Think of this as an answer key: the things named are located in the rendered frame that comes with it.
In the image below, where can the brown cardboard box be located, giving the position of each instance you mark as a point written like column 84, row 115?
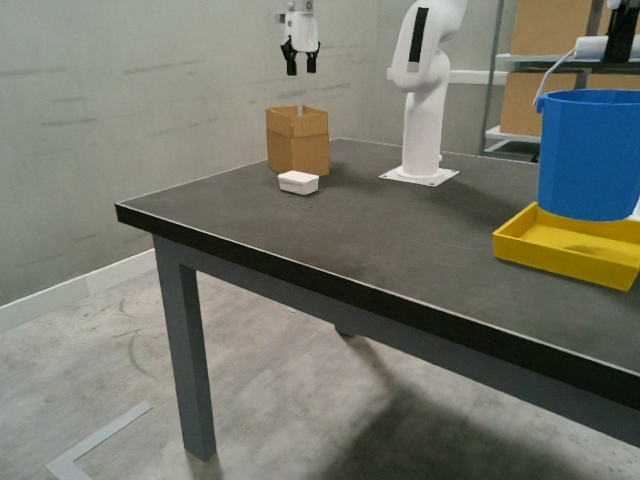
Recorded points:
column 306, row 149

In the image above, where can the yellow shallow tray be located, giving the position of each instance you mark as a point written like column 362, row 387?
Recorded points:
column 618, row 240

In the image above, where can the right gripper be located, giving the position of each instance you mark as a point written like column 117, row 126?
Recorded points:
column 301, row 35

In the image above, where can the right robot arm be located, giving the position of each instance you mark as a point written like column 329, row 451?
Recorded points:
column 415, row 68

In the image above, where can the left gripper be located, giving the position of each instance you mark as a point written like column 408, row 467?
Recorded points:
column 621, row 33

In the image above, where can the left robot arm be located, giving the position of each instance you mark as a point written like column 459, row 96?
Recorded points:
column 636, row 214

